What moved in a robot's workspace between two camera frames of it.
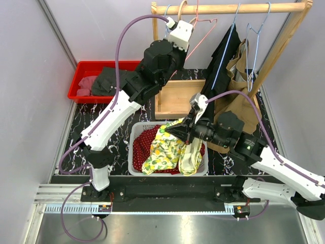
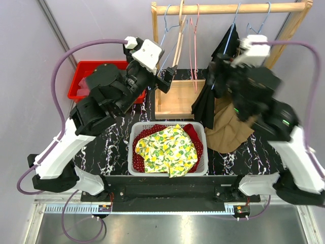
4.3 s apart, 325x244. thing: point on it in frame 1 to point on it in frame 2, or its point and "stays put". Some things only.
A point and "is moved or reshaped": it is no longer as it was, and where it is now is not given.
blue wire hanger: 226,47 stays put
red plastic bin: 87,68 stays put
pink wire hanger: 197,20 to 193,50
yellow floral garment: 168,151 is moved or reshaped
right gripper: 182,130 to 224,67
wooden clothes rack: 174,98 stays put
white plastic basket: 133,125 stays put
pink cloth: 86,85 stays put
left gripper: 182,53 to 164,84
